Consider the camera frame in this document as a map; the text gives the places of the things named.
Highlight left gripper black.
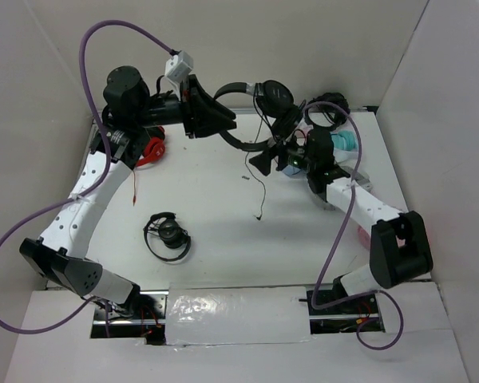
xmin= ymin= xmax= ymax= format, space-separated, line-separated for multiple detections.
xmin=133 ymin=73 xmax=236 ymax=139

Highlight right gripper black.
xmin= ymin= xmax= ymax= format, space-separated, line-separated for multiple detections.
xmin=249 ymin=127 xmax=315 ymax=176

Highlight black wired headphones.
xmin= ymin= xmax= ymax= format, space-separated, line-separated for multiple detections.
xmin=214 ymin=80 xmax=303 ymax=175

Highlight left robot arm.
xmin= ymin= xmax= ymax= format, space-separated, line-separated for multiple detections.
xmin=19 ymin=65 xmax=236 ymax=318

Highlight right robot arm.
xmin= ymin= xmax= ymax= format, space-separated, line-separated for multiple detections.
xmin=250 ymin=129 xmax=433 ymax=313

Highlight pink blue cat-ear headphones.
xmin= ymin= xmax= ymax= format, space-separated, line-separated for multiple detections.
xmin=283 ymin=127 xmax=310 ymax=177

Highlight red black headphones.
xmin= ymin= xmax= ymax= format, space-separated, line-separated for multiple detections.
xmin=133 ymin=125 xmax=166 ymax=205

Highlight teal white headphones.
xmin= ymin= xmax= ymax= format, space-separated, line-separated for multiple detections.
xmin=331 ymin=130 xmax=358 ymax=152

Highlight black headphones at back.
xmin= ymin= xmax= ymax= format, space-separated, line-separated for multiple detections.
xmin=303 ymin=92 xmax=350 ymax=132

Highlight grey white headphones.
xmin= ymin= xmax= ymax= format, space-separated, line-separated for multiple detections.
xmin=311 ymin=163 xmax=373 ymax=212

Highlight small black folded headphones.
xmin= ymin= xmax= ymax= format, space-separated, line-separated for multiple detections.
xmin=143 ymin=211 xmax=192 ymax=263

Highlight glossy white tape sheet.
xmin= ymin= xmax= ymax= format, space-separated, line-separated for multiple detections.
xmin=165 ymin=286 xmax=311 ymax=345

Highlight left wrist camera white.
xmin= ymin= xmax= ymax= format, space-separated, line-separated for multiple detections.
xmin=164 ymin=51 xmax=194 ymax=93

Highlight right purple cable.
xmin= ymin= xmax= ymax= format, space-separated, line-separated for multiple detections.
xmin=295 ymin=100 xmax=406 ymax=351

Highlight purple cable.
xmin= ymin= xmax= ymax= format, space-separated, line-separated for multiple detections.
xmin=0 ymin=19 xmax=180 ymax=334
xmin=295 ymin=100 xmax=406 ymax=351

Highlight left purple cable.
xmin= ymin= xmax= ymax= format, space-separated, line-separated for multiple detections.
xmin=0 ymin=19 xmax=180 ymax=334

